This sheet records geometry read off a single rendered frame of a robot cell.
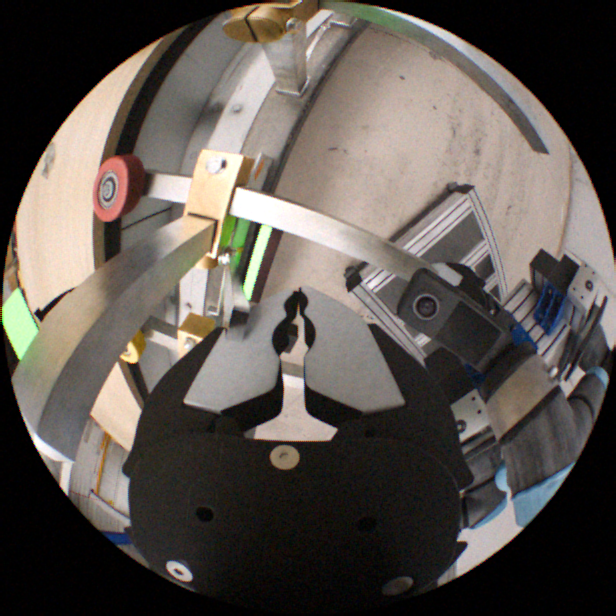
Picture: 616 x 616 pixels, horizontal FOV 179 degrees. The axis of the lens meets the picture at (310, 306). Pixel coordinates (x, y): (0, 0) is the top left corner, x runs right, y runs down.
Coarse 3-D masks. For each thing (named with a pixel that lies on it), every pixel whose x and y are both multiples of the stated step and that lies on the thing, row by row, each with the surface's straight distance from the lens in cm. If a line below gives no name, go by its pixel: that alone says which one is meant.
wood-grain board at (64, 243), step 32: (128, 64) 38; (96, 96) 42; (128, 96) 33; (64, 128) 51; (96, 128) 36; (64, 160) 45; (96, 160) 33; (32, 192) 70; (64, 192) 42; (32, 224) 68; (64, 224) 43; (96, 224) 34; (32, 256) 74; (64, 256) 45; (96, 256) 35; (32, 288) 89; (64, 288) 51; (128, 384) 56; (96, 416) 159; (128, 416) 85; (128, 448) 222
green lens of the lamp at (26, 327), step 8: (16, 296) 15; (8, 304) 15; (16, 304) 14; (24, 304) 14; (8, 312) 14; (16, 312) 14; (24, 312) 14; (8, 320) 14; (16, 320) 14; (24, 320) 13; (32, 320) 13; (8, 328) 14; (16, 328) 13; (24, 328) 13; (32, 328) 13; (16, 336) 13; (24, 336) 13; (32, 336) 13; (16, 344) 13; (24, 344) 13; (16, 352) 13
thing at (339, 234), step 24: (144, 192) 30; (168, 192) 27; (240, 192) 23; (264, 192) 25; (240, 216) 24; (264, 216) 23; (288, 216) 23; (312, 216) 23; (312, 240) 24; (336, 240) 24; (360, 240) 24; (384, 240) 26; (384, 264) 26; (408, 264) 27
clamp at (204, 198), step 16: (240, 160) 22; (208, 176) 24; (224, 176) 23; (240, 176) 24; (192, 192) 24; (208, 192) 24; (224, 192) 23; (192, 208) 25; (208, 208) 24; (224, 208) 23; (224, 224) 24; (224, 240) 26; (208, 256) 25
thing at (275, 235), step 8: (272, 232) 40; (280, 232) 40; (272, 240) 40; (272, 248) 41; (264, 256) 42; (272, 256) 41; (264, 264) 42; (264, 272) 43; (256, 280) 44; (264, 280) 44; (256, 288) 45; (256, 296) 46
